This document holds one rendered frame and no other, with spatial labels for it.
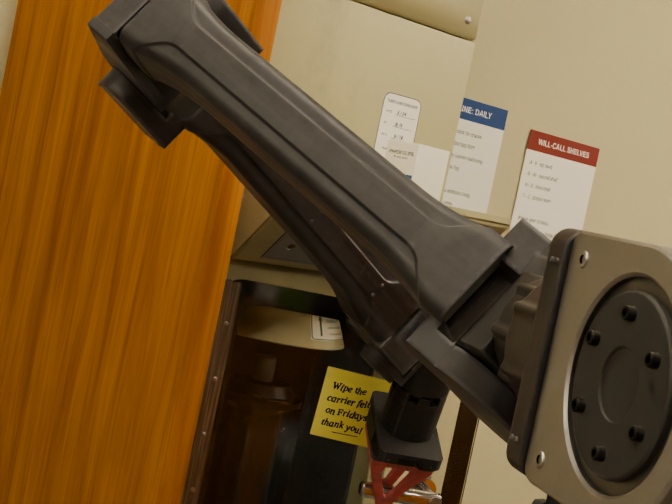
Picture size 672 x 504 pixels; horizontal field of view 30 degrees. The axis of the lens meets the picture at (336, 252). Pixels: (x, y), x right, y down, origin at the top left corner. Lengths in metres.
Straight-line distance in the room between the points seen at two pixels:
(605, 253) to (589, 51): 1.86
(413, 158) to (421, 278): 0.66
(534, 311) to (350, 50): 0.83
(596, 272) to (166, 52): 0.38
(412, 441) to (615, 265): 0.74
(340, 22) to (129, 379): 0.45
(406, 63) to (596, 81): 1.01
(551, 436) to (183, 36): 0.40
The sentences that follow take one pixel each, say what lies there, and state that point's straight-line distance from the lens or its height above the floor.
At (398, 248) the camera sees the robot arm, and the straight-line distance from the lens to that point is 0.75.
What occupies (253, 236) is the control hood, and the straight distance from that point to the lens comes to 1.29.
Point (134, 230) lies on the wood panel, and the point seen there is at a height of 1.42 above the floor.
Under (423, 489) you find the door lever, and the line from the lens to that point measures 1.39.
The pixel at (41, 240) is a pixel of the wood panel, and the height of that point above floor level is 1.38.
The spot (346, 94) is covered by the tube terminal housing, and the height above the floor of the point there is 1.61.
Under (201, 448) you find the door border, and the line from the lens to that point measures 1.35.
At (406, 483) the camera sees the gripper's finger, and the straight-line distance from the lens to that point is 1.31.
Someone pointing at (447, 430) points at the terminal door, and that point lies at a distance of 1.39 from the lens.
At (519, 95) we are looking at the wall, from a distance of 2.28.
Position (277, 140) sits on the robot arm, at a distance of 0.79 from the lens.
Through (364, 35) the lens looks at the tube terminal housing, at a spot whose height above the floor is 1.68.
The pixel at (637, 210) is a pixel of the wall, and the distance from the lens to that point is 2.60.
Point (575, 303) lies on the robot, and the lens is 0.58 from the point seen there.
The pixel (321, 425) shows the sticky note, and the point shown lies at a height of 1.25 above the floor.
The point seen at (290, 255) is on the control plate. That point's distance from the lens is 1.34.
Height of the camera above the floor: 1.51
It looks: 3 degrees down
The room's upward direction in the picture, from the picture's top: 12 degrees clockwise
